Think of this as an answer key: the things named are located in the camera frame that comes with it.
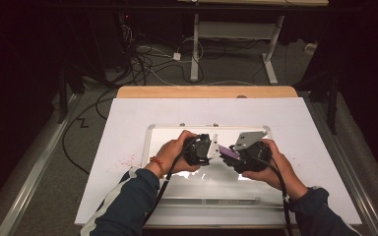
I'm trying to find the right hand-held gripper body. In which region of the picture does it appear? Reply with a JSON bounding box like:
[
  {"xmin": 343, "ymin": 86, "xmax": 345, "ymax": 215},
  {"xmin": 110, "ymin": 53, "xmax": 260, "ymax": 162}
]
[{"xmin": 229, "ymin": 130, "xmax": 274, "ymax": 175}]

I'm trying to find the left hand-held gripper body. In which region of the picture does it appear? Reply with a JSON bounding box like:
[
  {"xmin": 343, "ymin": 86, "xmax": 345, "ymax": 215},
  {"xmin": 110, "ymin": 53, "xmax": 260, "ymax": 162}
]
[{"xmin": 182, "ymin": 132, "xmax": 221, "ymax": 167}]

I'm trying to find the purple and black board eraser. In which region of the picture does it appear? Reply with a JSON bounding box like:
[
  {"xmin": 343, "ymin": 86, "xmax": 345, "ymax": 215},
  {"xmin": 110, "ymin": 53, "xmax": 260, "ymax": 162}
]
[{"xmin": 219, "ymin": 145, "xmax": 243, "ymax": 161}]

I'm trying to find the person's left hand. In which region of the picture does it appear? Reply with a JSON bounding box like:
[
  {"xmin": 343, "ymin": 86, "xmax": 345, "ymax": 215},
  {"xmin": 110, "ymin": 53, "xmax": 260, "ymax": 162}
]
[{"xmin": 144, "ymin": 130, "xmax": 202, "ymax": 180}]

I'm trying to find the person's right hand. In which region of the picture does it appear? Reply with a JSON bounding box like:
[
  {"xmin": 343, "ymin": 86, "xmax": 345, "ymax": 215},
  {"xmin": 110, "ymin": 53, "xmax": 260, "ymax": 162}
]
[{"xmin": 241, "ymin": 138, "xmax": 309, "ymax": 202}]

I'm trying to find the white framed whiteboard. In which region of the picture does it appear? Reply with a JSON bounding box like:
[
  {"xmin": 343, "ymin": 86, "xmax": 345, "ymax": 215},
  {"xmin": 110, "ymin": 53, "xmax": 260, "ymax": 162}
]
[{"xmin": 141, "ymin": 123, "xmax": 291, "ymax": 209}]

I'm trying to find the large white sheet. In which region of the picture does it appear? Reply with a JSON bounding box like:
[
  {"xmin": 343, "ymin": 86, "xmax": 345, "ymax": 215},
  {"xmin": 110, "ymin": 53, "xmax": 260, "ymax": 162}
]
[{"xmin": 74, "ymin": 96, "xmax": 362, "ymax": 228}]

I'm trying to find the wooden table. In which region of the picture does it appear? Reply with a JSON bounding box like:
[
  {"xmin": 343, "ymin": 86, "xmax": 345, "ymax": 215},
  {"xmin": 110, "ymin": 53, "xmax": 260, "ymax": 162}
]
[{"xmin": 116, "ymin": 86, "xmax": 299, "ymax": 99}]

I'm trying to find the white power strip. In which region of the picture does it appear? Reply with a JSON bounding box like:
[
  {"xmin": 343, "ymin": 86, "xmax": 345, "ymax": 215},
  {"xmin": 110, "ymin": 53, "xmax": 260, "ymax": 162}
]
[{"xmin": 303, "ymin": 41, "xmax": 319, "ymax": 55}]

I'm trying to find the right hand-held gripper black cable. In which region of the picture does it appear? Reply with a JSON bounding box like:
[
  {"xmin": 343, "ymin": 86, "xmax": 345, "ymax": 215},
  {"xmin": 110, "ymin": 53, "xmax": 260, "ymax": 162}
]
[{"xmin": 252, "ymin": 156, "xmax": 294, "ymax": 236}]

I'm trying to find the hand-held gripper black cable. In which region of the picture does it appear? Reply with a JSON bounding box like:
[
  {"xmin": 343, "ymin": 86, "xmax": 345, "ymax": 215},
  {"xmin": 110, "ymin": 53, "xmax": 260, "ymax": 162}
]
[
  {"xmin": 142, "ymin": 136, "xmax": 201, "ymax": 227},
  {"xmin": 252, "ymin": 156, "xmax": 294, "ymax": 236}
]

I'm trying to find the left hand-held gripper black cable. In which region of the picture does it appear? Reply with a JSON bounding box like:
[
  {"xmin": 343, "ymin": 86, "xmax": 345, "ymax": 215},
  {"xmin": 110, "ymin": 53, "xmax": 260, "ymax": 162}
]
[{"xmin": 142, "ymin": 136, "xmax": 201, "ymax": 227}]

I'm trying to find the tangle of black cables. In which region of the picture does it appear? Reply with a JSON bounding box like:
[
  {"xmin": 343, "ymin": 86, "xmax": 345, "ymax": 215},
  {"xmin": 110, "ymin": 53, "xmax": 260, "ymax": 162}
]
[{"xmin": 106, "ymin": 13, "xmax": 208, "ymax": 88}]

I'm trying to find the metal floor rail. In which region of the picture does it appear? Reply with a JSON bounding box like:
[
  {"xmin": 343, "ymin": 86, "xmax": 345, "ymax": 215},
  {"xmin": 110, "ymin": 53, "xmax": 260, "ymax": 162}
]
[
  {"xmin": 0, "ymin": 92, "xmax": 80, "ymax": 236},
  {"xmin": 309, "ymin": 94, "xmax": 378, "ymax": 236}
]

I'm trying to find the white metal desk frame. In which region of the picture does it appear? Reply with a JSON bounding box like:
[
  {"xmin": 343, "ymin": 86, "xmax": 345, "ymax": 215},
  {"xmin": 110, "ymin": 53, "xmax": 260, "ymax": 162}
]
[{"xmin": 176, "ymin": 0, "xmax": 330, "ymax": 86}]

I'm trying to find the long black floor cable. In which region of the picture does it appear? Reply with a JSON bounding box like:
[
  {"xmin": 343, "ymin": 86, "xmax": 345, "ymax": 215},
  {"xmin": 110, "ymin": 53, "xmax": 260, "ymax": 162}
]
[{"xmin": 61, "ymin": 88, "xmax": 119, "ymax": 176}]

